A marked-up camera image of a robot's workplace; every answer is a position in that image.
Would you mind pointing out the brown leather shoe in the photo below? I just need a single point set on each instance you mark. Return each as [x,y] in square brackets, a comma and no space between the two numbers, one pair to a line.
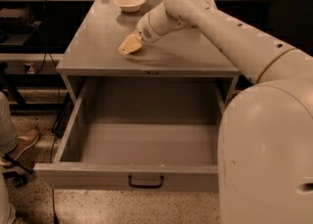
[13,149]

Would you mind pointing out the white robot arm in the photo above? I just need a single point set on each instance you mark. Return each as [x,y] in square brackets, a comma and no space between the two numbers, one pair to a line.
[265,140]

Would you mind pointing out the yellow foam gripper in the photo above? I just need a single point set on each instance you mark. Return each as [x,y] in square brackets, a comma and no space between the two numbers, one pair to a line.
[144,31]

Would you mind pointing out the white wall power outlet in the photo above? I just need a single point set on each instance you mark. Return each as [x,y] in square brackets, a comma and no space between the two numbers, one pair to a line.
[28,68]

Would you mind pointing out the open grey top drawer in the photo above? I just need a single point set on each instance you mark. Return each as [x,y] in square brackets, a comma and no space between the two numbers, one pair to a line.
[144,127]

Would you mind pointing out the black office chair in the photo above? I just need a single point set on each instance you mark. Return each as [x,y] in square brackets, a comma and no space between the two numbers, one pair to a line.
[292,21]

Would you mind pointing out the grey trouser leg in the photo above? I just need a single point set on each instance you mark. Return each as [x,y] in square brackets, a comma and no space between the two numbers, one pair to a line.
[8,131]

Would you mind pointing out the white bowl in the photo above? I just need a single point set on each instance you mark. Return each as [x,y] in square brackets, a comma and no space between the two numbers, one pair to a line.
[129,6]

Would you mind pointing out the black drawer handle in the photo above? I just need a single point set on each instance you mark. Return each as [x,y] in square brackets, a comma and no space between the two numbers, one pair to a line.
[145,183]

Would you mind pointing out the grey metal cabinet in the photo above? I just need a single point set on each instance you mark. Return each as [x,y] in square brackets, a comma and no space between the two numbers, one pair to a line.
[93,51]

